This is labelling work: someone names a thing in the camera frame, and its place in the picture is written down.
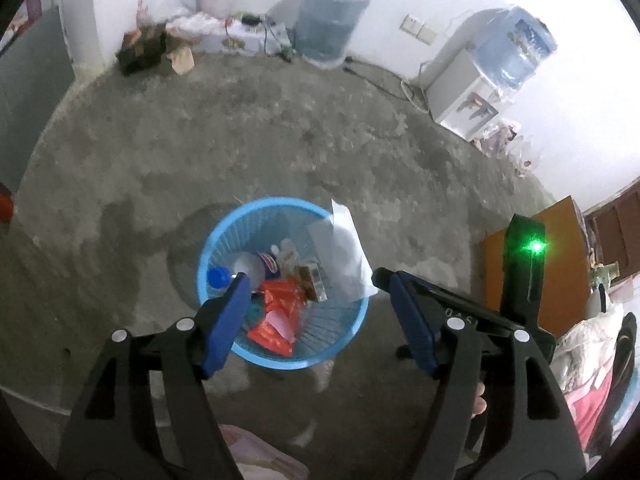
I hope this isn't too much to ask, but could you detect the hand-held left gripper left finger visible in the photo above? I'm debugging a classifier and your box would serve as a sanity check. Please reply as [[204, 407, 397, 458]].
[[56, 272, 252, 480]]

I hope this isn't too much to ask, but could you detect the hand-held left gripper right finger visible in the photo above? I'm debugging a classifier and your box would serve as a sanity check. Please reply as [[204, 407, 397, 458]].
[[386, 274, 587, 480]]

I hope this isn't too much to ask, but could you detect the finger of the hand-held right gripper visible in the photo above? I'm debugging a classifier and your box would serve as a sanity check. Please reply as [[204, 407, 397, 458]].
[[372, 267, 517, 332]]

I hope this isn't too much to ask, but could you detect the white paper sheet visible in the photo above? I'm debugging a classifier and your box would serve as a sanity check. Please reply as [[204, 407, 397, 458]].
[[307, 199, 379, 301]]

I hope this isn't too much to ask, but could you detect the blue plastic wastebasket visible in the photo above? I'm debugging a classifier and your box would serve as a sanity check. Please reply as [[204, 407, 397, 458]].
[[196, 196, 370, 372]]

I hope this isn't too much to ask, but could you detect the orange wooden cabinet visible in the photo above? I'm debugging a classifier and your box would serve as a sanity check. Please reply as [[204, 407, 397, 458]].
[[481, 196, 593, 341]]

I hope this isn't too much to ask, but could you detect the plastic bottle with blue cap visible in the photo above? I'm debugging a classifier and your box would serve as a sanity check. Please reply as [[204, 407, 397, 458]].
[[206, 252, 266, 296]]

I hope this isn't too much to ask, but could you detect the pink paper scrap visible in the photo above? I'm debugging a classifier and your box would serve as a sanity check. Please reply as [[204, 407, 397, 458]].
[[265, 310, 296, 341]]

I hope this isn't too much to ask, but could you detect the orange snack packet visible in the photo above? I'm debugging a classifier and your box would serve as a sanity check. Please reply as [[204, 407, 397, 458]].
[[247, 280, 308, 358]]

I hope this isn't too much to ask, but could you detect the dark wooden wardrobe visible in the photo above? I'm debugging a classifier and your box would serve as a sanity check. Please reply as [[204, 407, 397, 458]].
[[582, 175, 640, 281]]

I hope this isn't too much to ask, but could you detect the pink cloth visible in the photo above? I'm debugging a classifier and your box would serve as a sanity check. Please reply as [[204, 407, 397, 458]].
[[565, 370, 621, 453]]

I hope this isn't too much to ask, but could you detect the pink plastic bag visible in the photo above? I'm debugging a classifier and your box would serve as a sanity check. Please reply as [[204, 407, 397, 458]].
[[475, 117, 538, 176]]

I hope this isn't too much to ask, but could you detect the white water dispenser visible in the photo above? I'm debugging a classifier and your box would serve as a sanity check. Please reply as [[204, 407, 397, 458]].
[[425, 50, 501, 141]]

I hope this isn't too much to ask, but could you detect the blue labelled water bottle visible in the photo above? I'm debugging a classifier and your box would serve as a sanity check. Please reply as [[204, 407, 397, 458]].
[[472, 6, 558, 90]]

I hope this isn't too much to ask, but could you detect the cardboard scrap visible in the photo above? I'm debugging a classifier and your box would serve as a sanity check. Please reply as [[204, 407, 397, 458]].
[[167, 45, 196, 75]]

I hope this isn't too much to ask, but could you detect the dark bag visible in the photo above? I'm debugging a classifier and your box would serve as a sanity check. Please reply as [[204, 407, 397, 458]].
[[116, 22, 173, 77]]

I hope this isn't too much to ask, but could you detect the clear empty water jug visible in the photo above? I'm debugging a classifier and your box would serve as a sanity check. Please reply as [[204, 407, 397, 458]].
[[294, 0, 373, 63]]

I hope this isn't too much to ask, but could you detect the grey cabinet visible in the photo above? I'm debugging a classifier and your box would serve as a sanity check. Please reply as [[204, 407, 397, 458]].
[[0, 7, 76, 201]]

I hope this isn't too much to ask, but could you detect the black power cable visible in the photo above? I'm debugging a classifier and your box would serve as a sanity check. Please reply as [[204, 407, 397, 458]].
[[342, 55, 431, 111]]

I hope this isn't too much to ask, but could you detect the white wall socket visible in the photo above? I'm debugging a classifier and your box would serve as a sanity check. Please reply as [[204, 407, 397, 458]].
[[400, 14, 437, 43]]

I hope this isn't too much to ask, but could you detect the pile of clutter by wall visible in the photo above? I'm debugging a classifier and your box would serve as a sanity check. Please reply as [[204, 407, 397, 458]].
[[172, 12, 293, 56]]

